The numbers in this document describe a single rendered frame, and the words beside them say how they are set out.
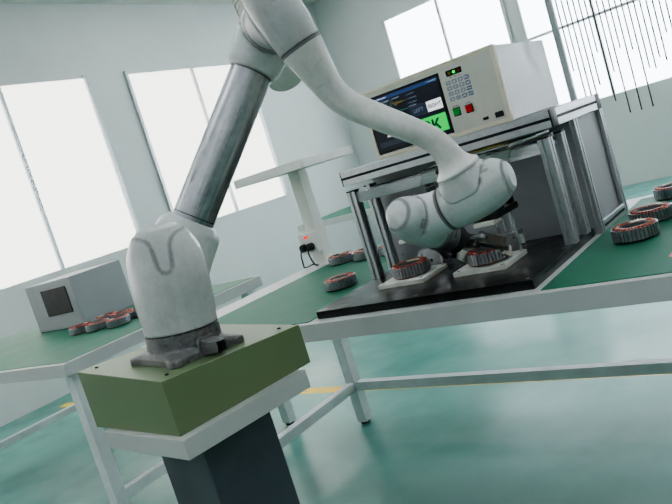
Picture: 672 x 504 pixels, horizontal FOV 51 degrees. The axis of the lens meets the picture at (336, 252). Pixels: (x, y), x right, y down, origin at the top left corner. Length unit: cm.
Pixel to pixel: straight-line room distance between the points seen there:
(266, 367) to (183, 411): 21
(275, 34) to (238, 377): 71
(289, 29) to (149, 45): 622
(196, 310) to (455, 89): 97
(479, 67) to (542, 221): 47
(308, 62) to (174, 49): 641
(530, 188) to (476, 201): 58
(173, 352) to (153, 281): 15
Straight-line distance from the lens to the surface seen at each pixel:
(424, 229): 156
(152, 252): 144
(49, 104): 682
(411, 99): 206
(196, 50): 814
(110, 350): 288
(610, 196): 223
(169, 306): 144
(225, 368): 142
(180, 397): 137
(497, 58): 195
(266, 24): 156
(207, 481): 150
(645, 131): 831
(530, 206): 209
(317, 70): 155
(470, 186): 151
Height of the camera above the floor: 114
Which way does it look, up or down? 7 degrees down
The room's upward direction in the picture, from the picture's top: 17 degrees counter-clockwise
